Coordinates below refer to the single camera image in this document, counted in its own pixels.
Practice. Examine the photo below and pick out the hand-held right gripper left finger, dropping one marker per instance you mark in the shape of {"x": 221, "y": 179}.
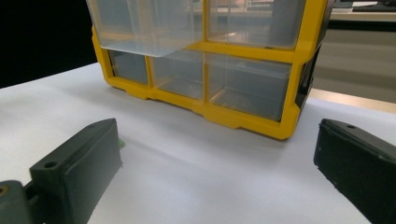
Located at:
{"x": 77, "y": 174}

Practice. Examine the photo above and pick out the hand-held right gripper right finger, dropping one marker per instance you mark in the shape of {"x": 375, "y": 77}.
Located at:
{"x": 358, "y": 161}

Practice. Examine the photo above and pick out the small green piece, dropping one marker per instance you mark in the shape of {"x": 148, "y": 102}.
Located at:
{"x": 121, "y": 143}

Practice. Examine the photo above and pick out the white table sheet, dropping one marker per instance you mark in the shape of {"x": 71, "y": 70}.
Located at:
{"x": 202, "y": 174}

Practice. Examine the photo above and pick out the large clear plastic drawer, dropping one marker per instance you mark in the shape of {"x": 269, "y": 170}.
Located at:
{"x": 246, "y": 84}

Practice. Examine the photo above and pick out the medium clear plastic drawer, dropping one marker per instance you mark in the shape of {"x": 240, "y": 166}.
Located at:
{"x": 177, "y": 76}

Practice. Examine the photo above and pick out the beige office desk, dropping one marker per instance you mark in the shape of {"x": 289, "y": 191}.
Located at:
{"x": 358, "y": 17}

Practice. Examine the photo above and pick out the yellow black drawer cabinet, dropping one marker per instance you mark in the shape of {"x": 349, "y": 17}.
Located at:
{"x": 249, "y": 54}

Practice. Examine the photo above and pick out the black keyboard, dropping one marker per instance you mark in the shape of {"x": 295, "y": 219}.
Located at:
{"x": 373, "y": 9}

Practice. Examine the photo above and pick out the closed clear square drawer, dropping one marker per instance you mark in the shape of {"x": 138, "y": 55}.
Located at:
{"x": 249, "y": 28}

